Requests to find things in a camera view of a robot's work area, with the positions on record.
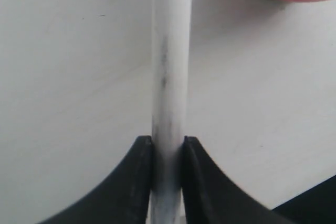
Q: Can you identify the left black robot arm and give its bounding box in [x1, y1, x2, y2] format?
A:
[46, 136, 335, 223]

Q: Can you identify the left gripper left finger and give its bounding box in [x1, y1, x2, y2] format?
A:
[44, 136, 153, 223]

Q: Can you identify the white drumstick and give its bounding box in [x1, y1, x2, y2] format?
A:
[150, 0, 192, 223]

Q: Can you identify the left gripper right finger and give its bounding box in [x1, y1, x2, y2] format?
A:
[181, 136, 286, 223]

